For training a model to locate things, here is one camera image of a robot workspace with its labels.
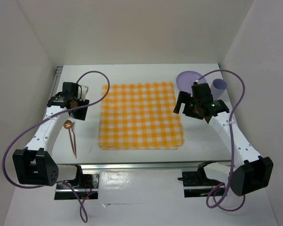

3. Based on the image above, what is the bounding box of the purple plastic plate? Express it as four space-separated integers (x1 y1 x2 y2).
176 71 207 94

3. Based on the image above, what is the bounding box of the yellow white checkered cloth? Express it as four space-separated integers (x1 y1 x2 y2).
99 81 184 150

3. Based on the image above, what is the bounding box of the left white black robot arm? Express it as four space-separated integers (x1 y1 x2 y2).
12 82 89 186

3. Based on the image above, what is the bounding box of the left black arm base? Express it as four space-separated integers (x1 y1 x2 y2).
54 167 100 200

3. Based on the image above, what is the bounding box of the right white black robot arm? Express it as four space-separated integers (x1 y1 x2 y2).
174 83 274 196

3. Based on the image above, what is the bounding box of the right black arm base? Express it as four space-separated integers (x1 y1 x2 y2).
177 161 220 198

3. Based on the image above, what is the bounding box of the copper fork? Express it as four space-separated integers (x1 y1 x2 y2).
68 120 77 158

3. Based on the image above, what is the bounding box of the copper spoon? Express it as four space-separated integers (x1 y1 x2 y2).
63 120 73 130

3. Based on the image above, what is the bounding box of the purple plastic cup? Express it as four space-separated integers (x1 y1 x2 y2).
210 79 227 100

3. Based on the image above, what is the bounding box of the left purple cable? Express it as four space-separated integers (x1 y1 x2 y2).
1 71 111 223

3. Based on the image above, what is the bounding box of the purple cable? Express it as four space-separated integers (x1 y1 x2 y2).
195 70 247 211
1 71 111 223

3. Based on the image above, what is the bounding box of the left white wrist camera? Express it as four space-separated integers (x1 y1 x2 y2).
77 85 89 101

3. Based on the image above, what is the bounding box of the aluminium left side rail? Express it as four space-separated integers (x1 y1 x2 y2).
46 66 63 103

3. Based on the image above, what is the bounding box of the aluminium rail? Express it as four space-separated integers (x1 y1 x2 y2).
56 161 217 171
46 66 63 103

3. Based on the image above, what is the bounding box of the aluminium front rail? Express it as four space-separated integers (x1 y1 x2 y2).
56 161 217 171

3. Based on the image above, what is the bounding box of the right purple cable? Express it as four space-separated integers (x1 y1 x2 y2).
195 70 247 211

